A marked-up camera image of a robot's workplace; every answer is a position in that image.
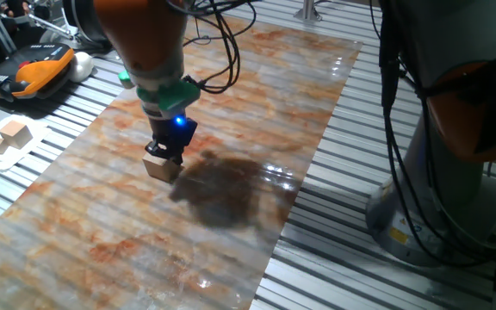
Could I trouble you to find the orange and black teach pendant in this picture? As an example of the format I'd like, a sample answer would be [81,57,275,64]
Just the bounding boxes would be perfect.
[0,42,76,102]

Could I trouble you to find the wooden cube block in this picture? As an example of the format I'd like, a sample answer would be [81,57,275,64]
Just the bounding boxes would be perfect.
[141,152,183,184]

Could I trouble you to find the orange marble pattern mat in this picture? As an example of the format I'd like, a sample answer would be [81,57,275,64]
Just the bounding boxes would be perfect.
[0,16,363,310]

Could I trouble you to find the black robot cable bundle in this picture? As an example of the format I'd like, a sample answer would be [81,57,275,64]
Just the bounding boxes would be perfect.
[165,0,496,268]

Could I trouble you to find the aluminium frame post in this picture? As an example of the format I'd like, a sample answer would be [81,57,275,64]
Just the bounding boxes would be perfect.
[293,0,323,22]

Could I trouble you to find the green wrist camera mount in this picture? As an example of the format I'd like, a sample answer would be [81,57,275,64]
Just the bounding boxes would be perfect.
[117,70,202,114]

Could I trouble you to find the silver metal bracket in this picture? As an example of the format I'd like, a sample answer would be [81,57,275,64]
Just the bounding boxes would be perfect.
[27,0,81,42]

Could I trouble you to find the white computer mouse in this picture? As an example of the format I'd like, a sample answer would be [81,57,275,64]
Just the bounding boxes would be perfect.
[67,51,95,84]

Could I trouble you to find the large wooden cube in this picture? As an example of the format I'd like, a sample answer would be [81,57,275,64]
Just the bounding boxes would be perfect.
[0,120,34,150]

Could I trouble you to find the black round spool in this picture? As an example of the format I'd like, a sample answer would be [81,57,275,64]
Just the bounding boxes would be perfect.
[61,0,114,47]

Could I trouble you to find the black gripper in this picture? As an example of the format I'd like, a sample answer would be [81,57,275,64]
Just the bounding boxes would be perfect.
[144,112,199,167]

